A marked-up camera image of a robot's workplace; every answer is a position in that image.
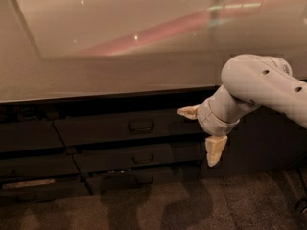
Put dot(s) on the dark drawer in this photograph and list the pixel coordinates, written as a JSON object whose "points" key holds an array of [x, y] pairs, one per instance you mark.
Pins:
{"points": [[38, 166], [41, 190], [147, 155], [33, 135], [124, 126], [141, 177]]}

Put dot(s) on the dark left bottom drawer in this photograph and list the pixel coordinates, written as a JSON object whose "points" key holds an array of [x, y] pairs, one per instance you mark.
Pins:
{"points": [[41, 190]]}

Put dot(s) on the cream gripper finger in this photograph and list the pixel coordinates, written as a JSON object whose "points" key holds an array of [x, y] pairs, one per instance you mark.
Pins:
{"points": [[190, 112], [214, 148]]}

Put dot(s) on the dark right cabinet door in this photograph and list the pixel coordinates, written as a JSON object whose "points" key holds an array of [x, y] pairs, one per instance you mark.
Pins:
{"points": [[264, 140]]}

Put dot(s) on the dark left middle drawer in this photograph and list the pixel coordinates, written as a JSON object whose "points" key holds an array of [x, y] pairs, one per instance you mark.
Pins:
{"points": [[38, 166]]}

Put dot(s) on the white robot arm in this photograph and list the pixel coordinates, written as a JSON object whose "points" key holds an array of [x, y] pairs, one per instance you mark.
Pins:
{"points": [[248, 82]]}

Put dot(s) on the dark left top drawer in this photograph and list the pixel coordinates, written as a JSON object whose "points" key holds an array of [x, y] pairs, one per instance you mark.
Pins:
{"points": [[33, 135]]}

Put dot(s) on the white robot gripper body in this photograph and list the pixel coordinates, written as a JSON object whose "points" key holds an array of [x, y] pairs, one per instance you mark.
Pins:
{"points": [[211, 120]]}

